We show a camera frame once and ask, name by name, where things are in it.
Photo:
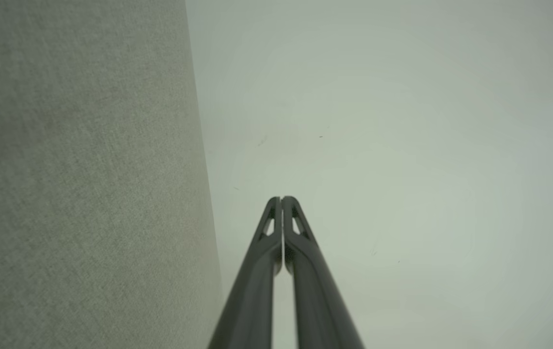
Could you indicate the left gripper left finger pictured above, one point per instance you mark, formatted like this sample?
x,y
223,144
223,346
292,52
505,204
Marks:
x,y
254,310

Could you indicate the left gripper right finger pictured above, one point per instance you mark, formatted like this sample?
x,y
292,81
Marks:
x,y
320,310

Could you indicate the grey fabric panel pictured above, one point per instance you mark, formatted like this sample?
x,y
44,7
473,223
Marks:
x,y
87,169

